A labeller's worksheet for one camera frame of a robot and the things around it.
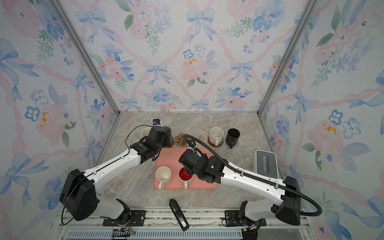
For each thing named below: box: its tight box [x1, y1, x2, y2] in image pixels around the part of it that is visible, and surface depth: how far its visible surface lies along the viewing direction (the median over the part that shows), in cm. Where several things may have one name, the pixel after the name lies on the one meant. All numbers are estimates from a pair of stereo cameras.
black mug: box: [225, 128, 241, 149], surface depth 99 cm
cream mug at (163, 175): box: [155, 166, 172, 190], surface depth 82 cm
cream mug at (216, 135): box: [209, 126, 224, 147], surface depth 100 cm
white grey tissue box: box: [252, 149, 279, 179], surface depth 91 cm
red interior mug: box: [178, 166, 194, 189], surface depth 81 cm
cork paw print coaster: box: [175, 133, 192, 148], surface depth 103 cm
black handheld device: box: [169, 198, 190, 232], surface depth 73 cm
